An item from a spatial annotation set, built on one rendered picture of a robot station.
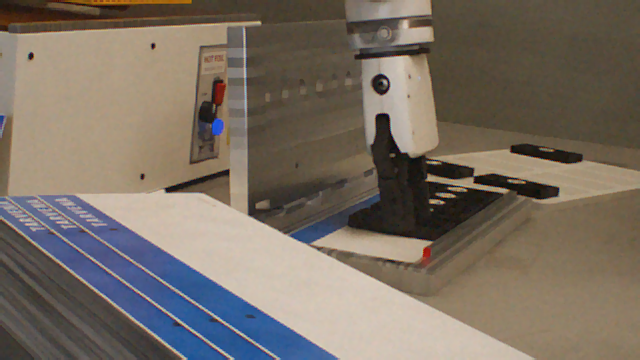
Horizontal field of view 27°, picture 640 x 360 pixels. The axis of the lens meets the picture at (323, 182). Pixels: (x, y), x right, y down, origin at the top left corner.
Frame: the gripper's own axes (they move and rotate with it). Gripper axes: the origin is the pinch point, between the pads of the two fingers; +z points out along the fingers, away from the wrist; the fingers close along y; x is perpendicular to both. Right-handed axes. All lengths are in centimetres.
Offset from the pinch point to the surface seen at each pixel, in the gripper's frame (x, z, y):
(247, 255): -6, -5, -52
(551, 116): 26, 8, 222
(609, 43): 10, -10, 222
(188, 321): -9, -4, -67
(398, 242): -0.6, 2.7, -5.3
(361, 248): 1.4, 2.3, -10.4
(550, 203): -7.6, 5.3, 35.5
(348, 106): 10.9, -9.5, 16.8
